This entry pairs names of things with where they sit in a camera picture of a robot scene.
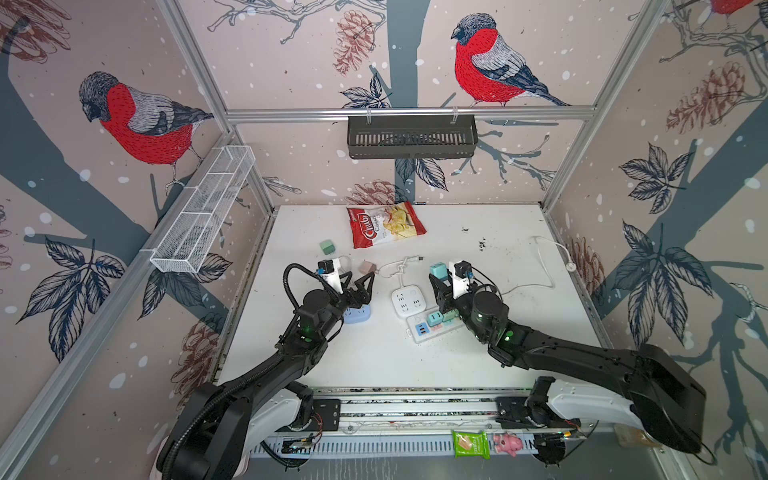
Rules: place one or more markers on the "teal charger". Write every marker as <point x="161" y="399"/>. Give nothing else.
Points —
<point x="440" y="271"/>

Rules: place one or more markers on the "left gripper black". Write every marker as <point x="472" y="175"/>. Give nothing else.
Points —
<point x="366" y="298"/>

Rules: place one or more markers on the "light green charger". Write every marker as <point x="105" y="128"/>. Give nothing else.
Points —
<point x="327" y="247"/>

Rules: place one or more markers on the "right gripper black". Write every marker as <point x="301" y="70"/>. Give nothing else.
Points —
<point x="443" y="297"/>

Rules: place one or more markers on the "black wall basket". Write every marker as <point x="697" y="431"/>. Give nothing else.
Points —
<point x="412" y="137"/>

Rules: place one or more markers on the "white wire shelf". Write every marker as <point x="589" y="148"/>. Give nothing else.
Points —
<point x="191" y="236"/>

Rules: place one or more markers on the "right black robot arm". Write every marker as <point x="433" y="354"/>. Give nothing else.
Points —
<point x="667" y="401"/>

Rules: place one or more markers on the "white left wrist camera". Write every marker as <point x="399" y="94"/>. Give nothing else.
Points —
<point x="333" y="273"/>

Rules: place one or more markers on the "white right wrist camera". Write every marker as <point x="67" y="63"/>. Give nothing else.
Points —
<point x="461" y="278"/>

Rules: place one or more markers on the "white square power socket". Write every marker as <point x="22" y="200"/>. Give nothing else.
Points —
<point x="408" y="301"/>

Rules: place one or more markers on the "green snack packet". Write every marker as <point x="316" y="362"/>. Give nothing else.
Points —
<point x="470" y="444"/>

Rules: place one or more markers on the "red chips bag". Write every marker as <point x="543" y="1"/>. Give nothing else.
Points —
<point x="376" y="225"/>

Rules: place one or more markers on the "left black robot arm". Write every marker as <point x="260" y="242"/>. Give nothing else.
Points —
<point x="221" y="424"/>

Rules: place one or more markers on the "long white power strip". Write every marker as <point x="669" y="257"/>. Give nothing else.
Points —
<point x="420" y="332"/>

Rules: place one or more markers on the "pink charger plug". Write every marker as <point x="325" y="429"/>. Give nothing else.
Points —
<point x="367" y="267"/>

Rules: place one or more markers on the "pink pig toy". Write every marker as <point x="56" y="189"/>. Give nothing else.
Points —
<point x="507" y="444"/>

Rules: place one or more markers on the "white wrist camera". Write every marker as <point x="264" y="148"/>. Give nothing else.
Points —
<point x="333" y="273"/>
<point x="461" y="278"/>

